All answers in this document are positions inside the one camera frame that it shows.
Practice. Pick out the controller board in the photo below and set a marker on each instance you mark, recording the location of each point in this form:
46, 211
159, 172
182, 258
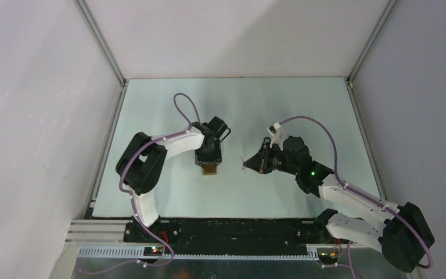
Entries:
328, 259
153, 251

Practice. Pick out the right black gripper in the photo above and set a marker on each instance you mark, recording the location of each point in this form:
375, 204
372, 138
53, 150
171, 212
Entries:
259, 161

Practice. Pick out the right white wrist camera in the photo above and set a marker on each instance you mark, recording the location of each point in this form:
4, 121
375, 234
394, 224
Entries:
277, 133

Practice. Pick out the right aluminium frame post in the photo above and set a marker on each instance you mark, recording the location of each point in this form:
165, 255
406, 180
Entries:
372, 38

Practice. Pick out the left aluminium frame post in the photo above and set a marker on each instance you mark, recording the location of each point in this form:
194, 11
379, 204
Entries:
99, 38

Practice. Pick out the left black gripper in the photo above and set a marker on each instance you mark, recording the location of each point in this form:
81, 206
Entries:
216, 157

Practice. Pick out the aluminium frame post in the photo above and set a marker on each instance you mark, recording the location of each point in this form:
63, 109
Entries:
372, 38
99, 38

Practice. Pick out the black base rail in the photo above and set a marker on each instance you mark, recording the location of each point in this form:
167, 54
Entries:
233, 237

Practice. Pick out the brass padlock long shackle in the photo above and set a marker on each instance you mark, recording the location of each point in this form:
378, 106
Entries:
209, 169

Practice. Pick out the right controller board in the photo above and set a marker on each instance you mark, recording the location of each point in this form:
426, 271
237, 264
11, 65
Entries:
328, 259

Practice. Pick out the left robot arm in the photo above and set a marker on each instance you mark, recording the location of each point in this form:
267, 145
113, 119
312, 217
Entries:
142, 162

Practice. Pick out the left controller board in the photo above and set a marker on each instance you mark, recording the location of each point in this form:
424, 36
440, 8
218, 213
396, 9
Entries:
153, 251

